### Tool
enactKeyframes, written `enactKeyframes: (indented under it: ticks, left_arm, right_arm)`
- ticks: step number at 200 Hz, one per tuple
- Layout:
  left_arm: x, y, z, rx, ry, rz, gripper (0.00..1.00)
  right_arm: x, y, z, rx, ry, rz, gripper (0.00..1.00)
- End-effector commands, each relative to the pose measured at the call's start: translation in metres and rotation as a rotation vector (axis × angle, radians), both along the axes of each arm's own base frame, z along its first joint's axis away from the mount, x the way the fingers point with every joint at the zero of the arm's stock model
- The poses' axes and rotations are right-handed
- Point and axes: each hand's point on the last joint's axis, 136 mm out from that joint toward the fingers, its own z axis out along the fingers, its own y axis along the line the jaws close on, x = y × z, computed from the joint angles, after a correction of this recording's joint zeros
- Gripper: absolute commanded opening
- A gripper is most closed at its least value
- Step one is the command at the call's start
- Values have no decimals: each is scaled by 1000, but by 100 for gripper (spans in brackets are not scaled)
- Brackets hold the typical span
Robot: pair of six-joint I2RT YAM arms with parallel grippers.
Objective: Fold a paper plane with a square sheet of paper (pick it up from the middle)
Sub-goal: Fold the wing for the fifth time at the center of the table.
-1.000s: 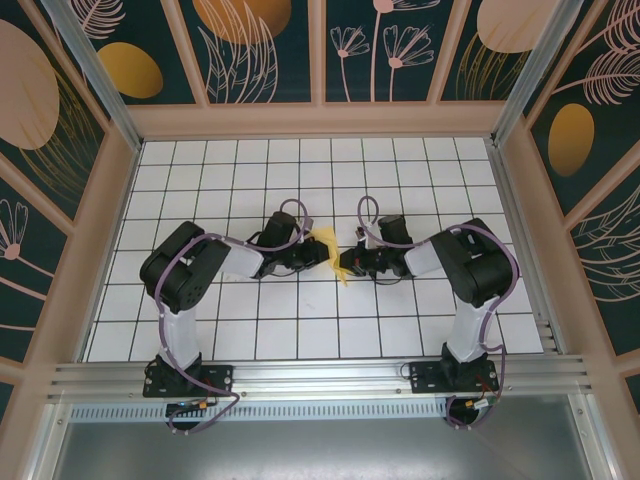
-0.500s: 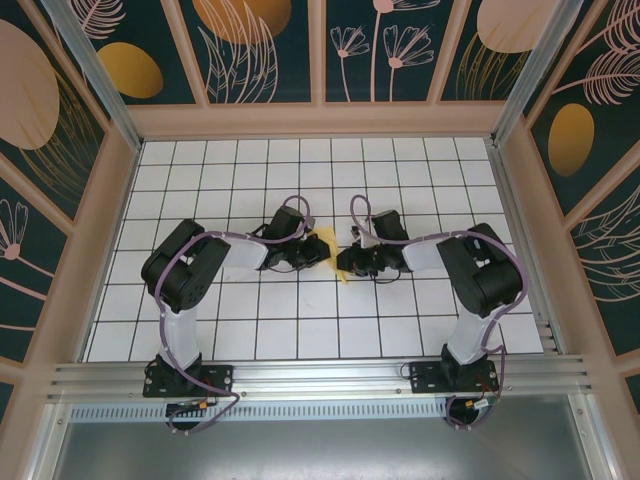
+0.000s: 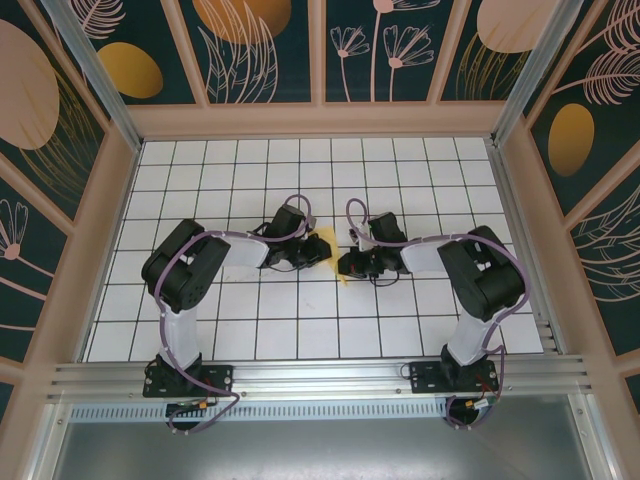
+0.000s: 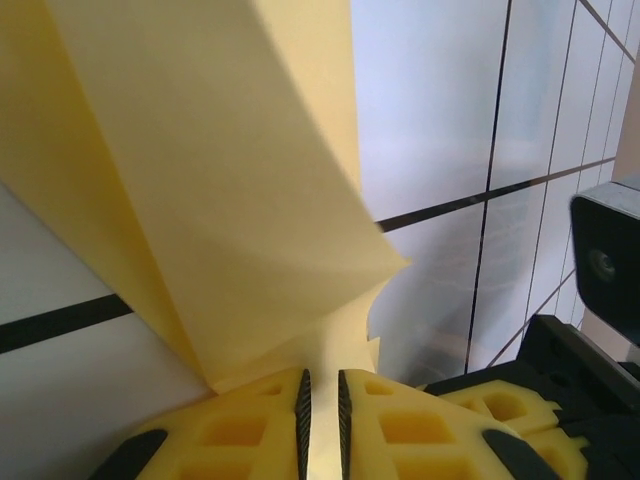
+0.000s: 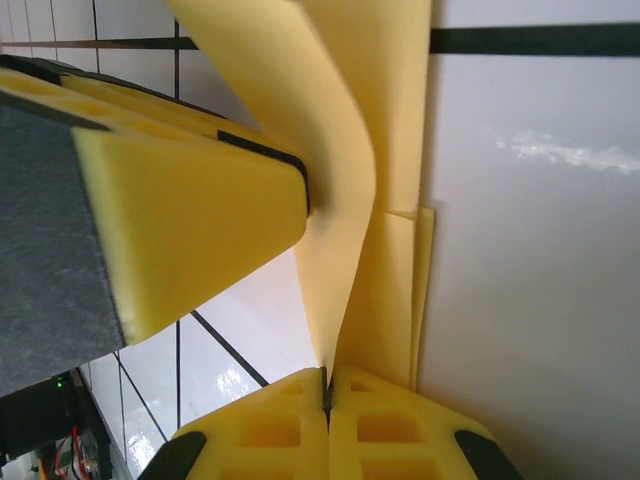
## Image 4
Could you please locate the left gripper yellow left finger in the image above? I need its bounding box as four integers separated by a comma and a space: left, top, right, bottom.
87, 367, 314, 480

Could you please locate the yellow cloth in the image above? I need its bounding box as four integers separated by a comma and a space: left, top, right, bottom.
0, 0, 414, 480

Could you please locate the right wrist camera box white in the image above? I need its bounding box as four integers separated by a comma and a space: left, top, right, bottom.
569, 172, 640, 347

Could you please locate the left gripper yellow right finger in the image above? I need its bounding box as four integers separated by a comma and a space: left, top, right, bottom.
337, 368, 561, 480

